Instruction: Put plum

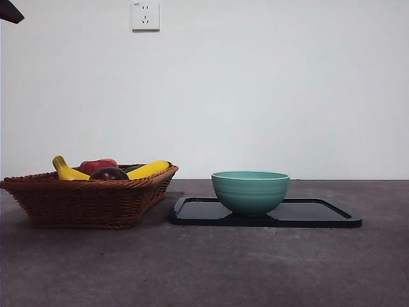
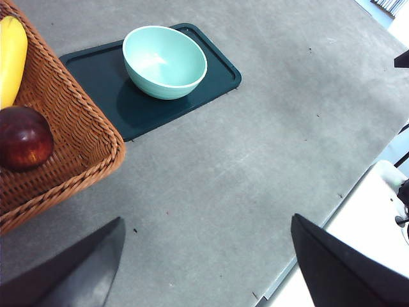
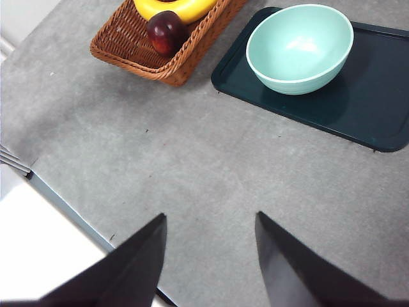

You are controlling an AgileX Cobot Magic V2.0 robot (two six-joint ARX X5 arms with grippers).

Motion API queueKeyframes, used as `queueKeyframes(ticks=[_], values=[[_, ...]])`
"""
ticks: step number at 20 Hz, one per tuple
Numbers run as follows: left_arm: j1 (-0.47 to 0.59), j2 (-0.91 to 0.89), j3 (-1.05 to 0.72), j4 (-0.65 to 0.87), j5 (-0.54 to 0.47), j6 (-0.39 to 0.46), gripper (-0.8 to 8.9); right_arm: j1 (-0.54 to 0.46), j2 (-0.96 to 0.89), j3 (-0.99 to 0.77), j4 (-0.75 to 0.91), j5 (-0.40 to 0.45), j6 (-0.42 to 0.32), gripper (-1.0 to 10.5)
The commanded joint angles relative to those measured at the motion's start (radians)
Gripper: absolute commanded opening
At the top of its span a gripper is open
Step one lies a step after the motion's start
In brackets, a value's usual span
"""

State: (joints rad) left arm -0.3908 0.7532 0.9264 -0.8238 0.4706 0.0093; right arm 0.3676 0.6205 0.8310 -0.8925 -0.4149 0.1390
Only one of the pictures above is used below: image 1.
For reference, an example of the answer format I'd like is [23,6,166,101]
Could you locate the dark purple plum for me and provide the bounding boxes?
[89,166,130,180]

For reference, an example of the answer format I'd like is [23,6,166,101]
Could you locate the teal ribbed bowl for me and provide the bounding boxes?
[211,171,291,218]

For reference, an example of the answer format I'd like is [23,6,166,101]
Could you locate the yellow banana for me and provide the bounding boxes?
[52,155,171,181]

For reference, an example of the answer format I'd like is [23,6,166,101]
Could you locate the red apple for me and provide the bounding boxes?
[79,158,119,177]

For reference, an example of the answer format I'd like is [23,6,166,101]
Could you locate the brown wicker basket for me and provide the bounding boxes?
[0,163,179,230]

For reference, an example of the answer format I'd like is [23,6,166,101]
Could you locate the black rectangular tray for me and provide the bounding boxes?
[168,196,364,228]

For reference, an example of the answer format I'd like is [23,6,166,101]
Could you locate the white wall socket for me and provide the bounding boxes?
[132,1,160,33]

